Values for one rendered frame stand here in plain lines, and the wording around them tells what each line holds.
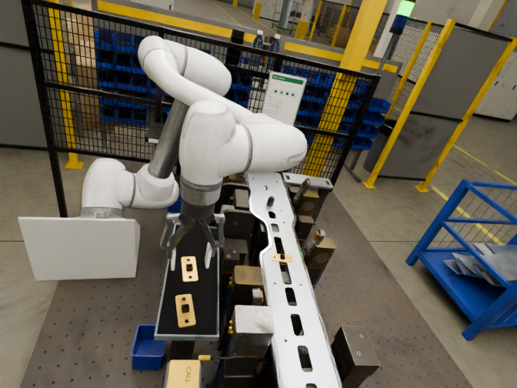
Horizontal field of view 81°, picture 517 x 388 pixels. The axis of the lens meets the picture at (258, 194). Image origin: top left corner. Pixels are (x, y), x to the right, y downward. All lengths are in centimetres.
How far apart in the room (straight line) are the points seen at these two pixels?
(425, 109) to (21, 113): 415
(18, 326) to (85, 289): 89
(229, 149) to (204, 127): 7
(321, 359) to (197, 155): 68
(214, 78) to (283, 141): 53
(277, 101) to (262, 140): 130
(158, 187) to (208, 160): 81
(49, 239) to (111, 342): 43
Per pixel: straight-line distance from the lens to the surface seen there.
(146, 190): 140
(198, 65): 110
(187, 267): 84
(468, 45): 420
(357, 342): 103
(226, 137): 58
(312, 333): 102
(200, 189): 63
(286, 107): 194
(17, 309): 235
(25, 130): 348
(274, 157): 64
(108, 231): 126
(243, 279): 96
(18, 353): 218
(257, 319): 86
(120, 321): 132
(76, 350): 129
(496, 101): 1286
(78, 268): 142
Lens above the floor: 181
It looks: 33 degrees down
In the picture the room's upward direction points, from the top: 15 degrees clockwise
